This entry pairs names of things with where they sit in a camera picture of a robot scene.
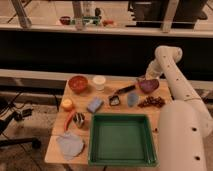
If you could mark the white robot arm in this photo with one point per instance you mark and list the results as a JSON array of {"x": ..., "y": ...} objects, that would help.
[{"x": 185, "y": 121}]

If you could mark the purple bowl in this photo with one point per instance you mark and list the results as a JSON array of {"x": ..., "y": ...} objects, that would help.
[{"x": 148, "y": 86}]

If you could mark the dark red background bowl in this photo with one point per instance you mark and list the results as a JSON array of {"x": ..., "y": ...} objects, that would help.
[{"x": 65, "y": 20}]

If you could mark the white cup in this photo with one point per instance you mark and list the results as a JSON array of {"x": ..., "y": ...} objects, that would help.
[{"x": 99, "y": 82}]

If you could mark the blue sponge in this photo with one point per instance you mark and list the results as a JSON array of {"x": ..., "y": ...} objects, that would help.
[{"x": 94, "y": 104}]

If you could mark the light blue cup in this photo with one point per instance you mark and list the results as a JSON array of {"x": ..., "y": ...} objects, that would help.
[{"x": 132, "y": 99}]

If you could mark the wooden table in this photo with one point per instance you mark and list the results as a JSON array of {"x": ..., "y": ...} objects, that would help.
[{"x": 54, "y": 154}]

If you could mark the metal striped cup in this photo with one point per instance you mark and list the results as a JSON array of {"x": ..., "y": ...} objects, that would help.
[{"x": 79, "y": 119}]

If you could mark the yellow orange fruit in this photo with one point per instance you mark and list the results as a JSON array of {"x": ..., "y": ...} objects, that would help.
[{"x": 67, "y": 104}]

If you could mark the bunch of dark grapes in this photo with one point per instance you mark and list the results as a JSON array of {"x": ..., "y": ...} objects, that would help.
[{"x": 152, "y": 101}]

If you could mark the red chili pepper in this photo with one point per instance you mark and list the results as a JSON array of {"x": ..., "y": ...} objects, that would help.
[{"x": 69, "y": 119}]

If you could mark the green plastic tray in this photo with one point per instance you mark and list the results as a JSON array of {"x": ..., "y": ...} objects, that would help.
[{"x": 121, "y": 140}]

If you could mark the orange background object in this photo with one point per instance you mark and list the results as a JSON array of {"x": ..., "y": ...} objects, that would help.
[{"x": 107, "y": 22}]

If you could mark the green background object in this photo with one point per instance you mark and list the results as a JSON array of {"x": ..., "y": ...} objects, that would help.
[{"x": 91, "y": 20}]

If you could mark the grey blue cloth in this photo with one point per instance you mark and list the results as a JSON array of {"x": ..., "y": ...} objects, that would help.
[{"x": 70, "y": 144}]

